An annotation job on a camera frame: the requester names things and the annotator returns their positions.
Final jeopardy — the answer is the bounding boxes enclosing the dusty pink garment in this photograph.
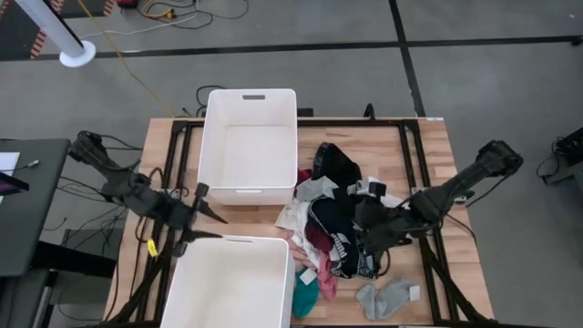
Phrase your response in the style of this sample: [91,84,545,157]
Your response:
[315,251,341,302]

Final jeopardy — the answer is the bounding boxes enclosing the grey cable connector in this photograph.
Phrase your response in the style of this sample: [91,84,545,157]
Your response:
[0,159,41,174]

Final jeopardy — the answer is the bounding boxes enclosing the dark grey Puma briefs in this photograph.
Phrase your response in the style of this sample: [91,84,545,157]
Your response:
[336,248,382,280]

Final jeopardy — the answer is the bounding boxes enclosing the black mat with hazard stripes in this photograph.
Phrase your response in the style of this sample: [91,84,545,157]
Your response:
[0,0,65,61]

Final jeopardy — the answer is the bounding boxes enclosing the small maroon garment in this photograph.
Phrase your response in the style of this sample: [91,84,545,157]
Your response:
[303,221,334,254]

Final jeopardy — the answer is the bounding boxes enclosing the black desk base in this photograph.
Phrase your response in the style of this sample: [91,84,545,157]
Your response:
[0,240,118,328]

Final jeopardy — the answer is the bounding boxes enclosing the white plastic storage bin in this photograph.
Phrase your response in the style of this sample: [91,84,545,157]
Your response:
[159,234,297,328]
[196,87,300,207]

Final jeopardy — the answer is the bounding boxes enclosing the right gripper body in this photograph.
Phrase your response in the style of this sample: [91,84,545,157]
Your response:
[368,181,414,241]

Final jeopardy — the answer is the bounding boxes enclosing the black desk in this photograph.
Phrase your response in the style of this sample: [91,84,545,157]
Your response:
[0,138,72,279]

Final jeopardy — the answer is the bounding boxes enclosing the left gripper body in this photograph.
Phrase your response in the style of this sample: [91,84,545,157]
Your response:
[161,182,210,259]

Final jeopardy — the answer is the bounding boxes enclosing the white tower fan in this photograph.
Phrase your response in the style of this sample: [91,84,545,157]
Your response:
[13,0,97,69]

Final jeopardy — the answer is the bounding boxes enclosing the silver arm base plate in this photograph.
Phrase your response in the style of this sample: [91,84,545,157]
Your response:
[411,185,469,205]

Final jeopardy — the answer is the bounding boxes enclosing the yellow floor cable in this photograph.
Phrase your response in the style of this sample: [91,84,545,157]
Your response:
[76,0,177,118]

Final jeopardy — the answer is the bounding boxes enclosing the grey socks with white tag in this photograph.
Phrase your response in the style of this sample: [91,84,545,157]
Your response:
[354,276,423,322]

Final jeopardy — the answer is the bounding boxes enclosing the dark tablet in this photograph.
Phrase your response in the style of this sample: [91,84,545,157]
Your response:
[0,171,31,196]

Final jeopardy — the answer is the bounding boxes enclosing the black looped cable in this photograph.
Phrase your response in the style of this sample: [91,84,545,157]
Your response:
[194,84,228,118]

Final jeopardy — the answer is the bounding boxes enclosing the white floor cable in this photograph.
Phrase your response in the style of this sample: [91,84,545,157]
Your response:
[79,11,200,41]

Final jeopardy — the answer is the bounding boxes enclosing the yellow plug cable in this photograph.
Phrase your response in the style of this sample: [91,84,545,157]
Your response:
[140,0,177,22]

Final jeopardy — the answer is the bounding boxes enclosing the light grey garment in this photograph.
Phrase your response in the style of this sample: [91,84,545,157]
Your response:
[294,175,341,204]

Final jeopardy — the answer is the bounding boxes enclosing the black floor cables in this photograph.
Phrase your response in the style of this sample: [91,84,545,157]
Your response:
[136,0,251,31]

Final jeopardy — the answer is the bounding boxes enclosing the black device with cables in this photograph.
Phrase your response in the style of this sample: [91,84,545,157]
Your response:
[536,126,583,187]

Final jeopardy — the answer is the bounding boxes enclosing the teal sock with white tag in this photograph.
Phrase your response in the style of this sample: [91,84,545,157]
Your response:
[291,267,322,320]

